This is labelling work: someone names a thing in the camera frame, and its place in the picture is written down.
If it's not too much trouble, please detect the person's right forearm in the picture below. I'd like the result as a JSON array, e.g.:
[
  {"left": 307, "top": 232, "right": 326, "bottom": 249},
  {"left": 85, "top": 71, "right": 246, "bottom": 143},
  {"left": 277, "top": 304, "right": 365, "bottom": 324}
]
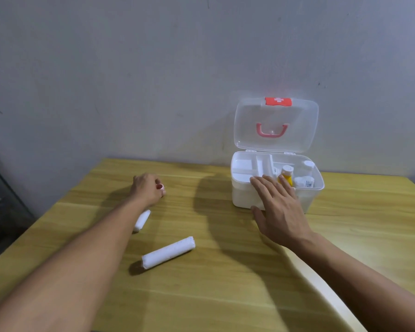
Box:
[{"left": 283, "top": 231, "right": 415, "bottom": 332}]

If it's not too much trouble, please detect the white first aid box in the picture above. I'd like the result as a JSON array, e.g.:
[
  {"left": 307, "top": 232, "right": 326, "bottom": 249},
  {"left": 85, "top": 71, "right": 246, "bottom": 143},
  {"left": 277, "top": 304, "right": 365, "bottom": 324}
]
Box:
[{"left": 230, "top": 97, "right": 326, "bottom": 214}]

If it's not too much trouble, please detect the person's right hand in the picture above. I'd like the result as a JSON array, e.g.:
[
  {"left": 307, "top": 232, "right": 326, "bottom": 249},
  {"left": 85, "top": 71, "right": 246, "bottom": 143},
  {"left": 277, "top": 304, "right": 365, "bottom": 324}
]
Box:
[{"left": 249, "top": 175, "right": 314, "bottom": 249}]

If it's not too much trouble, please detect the wooden table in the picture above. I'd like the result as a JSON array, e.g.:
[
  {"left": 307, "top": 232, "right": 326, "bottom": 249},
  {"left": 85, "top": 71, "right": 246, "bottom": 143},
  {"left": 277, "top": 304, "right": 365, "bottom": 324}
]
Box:
[{"left": 0, "top": 158, "right": 415, "bottom": 332}]

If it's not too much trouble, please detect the short white gauze roll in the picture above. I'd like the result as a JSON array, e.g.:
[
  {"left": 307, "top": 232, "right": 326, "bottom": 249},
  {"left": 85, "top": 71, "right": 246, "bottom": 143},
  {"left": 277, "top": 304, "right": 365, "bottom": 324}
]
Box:
[{"left": 132, "top": 209, "right": 152, "bottom": 233}]

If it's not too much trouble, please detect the person's left forearm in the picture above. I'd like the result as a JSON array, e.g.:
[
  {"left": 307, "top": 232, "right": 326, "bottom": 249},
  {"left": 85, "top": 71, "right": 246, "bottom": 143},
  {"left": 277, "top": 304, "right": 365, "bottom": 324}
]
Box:
[{"left": 0, "top": 195, "right": 151, "bottom": 332}]

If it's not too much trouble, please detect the person's left hand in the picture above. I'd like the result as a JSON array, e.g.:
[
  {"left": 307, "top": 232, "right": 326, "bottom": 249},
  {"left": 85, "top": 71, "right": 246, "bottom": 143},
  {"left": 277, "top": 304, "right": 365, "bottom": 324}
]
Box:
[{"left": 129, "top": 173, "right": 166, "bottom": 208}]

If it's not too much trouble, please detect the yellow small bottle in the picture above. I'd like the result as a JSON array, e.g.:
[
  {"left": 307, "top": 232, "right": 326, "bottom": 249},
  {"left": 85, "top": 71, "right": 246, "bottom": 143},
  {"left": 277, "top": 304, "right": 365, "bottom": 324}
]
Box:
[{"left": 278, "top": 165, "right": 295, "bottom": 188}]

